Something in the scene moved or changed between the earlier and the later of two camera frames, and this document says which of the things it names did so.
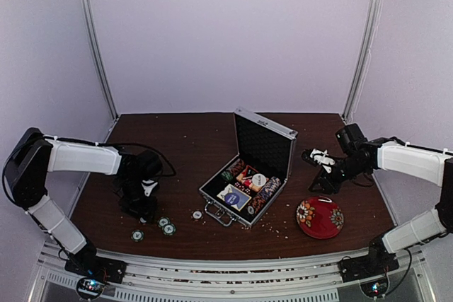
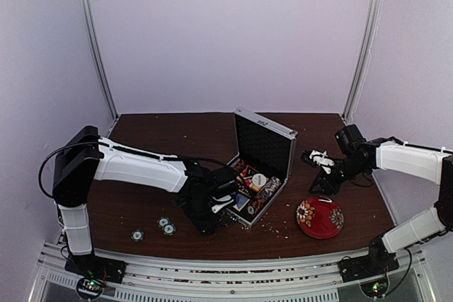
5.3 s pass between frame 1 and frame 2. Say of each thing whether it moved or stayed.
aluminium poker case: stayed
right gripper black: stayed
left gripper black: moved
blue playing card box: stayed
